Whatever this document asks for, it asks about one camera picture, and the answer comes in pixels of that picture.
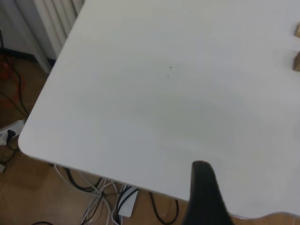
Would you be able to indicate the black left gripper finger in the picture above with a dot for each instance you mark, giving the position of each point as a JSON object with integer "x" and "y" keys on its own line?
{"x": 204, "y": 199}

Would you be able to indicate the white power strip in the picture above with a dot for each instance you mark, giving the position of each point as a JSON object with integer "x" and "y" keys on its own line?
{"x": 127, "y": 201}

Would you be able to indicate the arched wooden block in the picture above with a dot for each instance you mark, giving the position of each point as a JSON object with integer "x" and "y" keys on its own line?
{"x": 297, "y": 61}

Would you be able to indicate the flat rectangular wooden block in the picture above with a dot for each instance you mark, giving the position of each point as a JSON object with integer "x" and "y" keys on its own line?
{"x": 297, "y": 30}

